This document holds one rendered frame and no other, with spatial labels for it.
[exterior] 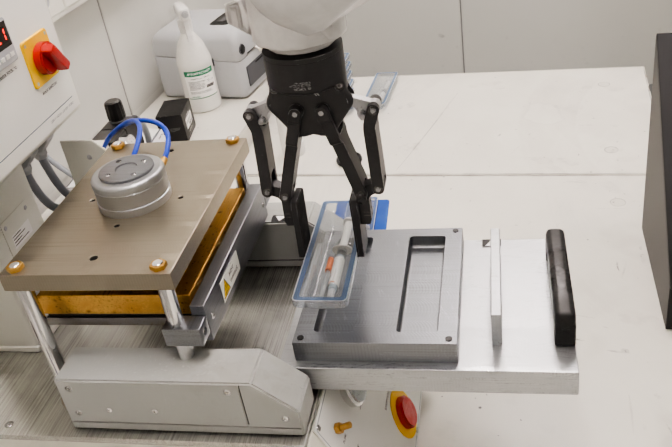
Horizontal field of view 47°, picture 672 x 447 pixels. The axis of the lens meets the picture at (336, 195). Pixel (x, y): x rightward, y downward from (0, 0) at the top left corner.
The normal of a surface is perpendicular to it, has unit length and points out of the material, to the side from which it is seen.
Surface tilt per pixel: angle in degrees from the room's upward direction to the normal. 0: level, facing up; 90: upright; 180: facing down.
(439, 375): 90
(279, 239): 90
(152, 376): 0
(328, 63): 91
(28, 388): 0
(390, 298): 0
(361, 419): 65
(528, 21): 90
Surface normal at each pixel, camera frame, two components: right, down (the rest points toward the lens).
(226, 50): -0.33, 0.49
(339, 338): -0.14, -0.85
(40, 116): 0.98, -0.04
